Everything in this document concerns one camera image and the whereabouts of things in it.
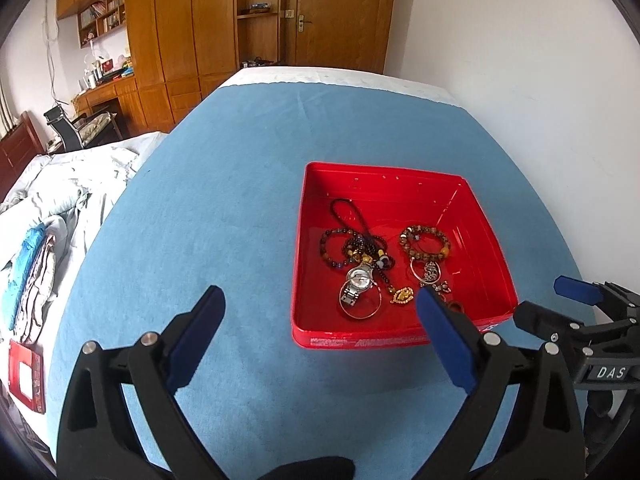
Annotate silver bangle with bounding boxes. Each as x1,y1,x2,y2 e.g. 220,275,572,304
410,257,443,283
340,280,383,320

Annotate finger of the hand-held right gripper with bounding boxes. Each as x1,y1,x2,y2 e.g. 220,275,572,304
513,300,627,357
554,275,640,319

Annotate white bedding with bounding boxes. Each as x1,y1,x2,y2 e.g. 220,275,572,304
0,131,168,346

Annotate cushioned wooden chair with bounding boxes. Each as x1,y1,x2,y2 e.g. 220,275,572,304
75,112,121,148

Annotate person's left hand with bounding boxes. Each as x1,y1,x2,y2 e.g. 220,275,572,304
267,455,357,480

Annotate folded white clothes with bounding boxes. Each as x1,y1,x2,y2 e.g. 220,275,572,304
15,235,58,346

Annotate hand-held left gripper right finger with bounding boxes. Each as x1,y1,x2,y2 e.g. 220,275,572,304
415,285,586,480

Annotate wooden wardrobe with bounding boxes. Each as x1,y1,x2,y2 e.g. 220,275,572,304
56,0,301,133

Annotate wooden wall bookshelf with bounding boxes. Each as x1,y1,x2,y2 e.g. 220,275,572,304
77,0,128,50

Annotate blue cloth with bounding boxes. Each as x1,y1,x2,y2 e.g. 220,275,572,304
42,80,598,480

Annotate wooden door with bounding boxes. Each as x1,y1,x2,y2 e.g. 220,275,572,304
282,0,401,75

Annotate black yellow beaded necklace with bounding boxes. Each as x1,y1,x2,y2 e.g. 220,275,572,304
330,199,398,288

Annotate turquoise folded cloth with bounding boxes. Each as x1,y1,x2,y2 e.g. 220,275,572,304
0,225,48,331

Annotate wooden desk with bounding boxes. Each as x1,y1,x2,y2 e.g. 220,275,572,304
72,75,143,136

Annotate dark beaded bracelet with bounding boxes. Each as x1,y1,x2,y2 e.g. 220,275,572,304
320,228,361,270

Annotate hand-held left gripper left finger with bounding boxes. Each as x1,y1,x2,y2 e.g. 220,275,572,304
57,285,227,480

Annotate person's right hand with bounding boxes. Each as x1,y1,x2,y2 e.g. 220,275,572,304
584,390,625,467

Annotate white sheet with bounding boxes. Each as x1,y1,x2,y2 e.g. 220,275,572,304
220,66,463,108

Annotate red white flat box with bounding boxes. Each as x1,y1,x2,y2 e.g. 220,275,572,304
7,339,47,415

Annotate silver chain charm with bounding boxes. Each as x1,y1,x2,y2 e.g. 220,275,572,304
420,262,451,295

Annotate black office chair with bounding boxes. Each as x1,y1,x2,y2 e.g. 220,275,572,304
44,105,86,153

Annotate brown beaded bracelet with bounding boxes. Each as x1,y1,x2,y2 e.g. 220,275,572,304
399,226,452,264

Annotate dark wooden headboard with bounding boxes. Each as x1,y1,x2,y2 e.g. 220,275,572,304
0,112,46,203

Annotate silver wristwatch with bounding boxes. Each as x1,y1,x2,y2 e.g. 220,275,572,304
339,264,376,309

